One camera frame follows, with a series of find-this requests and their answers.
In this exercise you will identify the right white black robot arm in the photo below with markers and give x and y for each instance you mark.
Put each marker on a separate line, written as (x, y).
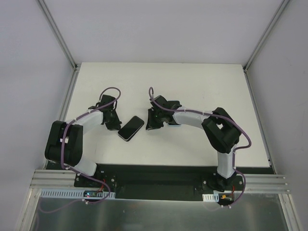
(221, 133)

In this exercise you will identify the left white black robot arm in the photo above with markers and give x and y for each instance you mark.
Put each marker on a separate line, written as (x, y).
(65, 141)

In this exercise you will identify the left aluminium corner post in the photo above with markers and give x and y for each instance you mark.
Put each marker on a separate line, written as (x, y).
(57, 33)

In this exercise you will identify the left white cable duct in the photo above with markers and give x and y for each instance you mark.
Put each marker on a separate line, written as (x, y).
(76, 194)

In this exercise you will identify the aluminium frame rail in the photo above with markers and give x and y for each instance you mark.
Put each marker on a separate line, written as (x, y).
(62, 179)

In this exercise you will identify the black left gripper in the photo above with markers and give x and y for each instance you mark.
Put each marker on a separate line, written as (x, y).
(112, 120)

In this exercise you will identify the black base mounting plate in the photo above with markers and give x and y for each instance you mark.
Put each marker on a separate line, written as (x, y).
(146, 182)

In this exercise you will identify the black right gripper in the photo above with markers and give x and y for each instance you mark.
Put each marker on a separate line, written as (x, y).
(153, 119)

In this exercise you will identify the right white cable duct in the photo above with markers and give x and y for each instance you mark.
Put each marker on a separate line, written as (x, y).
(212, 197)

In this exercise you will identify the white cable duct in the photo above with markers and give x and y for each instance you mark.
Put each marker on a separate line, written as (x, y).
(76, 194)
(212, 197)

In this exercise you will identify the aluminium corner post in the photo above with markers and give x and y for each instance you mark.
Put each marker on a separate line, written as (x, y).
(267, 32)
(57, 33)

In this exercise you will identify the gold framed black smartphone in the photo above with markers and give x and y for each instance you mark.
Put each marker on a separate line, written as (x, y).
(174, 105)

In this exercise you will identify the right aluminium corner post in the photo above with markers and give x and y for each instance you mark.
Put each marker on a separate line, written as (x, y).
(267, 32)

